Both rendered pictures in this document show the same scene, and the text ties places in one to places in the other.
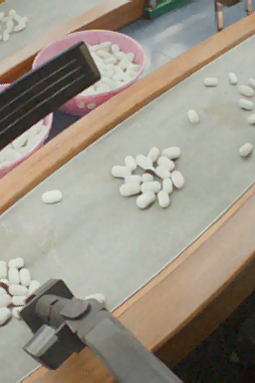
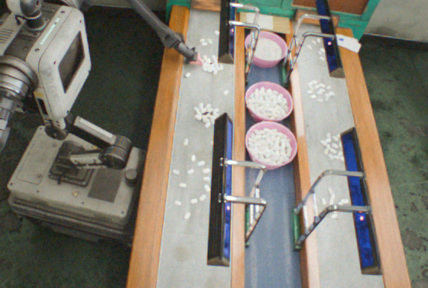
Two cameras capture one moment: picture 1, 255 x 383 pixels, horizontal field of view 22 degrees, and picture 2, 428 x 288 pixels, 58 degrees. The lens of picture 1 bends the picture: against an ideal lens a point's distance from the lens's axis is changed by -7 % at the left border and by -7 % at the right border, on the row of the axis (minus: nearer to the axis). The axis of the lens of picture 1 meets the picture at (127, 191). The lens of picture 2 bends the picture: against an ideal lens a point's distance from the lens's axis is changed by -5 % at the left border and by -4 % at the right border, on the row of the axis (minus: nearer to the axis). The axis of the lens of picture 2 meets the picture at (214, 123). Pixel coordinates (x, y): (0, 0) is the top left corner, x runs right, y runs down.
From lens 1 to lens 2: 209 cm
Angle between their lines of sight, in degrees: 67
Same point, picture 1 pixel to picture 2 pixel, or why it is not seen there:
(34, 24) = (324, 159)
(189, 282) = (167, 88)
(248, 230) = (162, 110)
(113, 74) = (259, 148)
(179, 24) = (277, 219)
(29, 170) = (239, 93)
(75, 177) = (227, 104)
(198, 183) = (192, 122)
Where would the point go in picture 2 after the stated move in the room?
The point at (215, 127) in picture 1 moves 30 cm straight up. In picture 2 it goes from (203, 147) to (210, 109)
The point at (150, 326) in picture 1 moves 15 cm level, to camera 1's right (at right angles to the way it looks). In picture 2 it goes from (167, 73) to (146, 85)
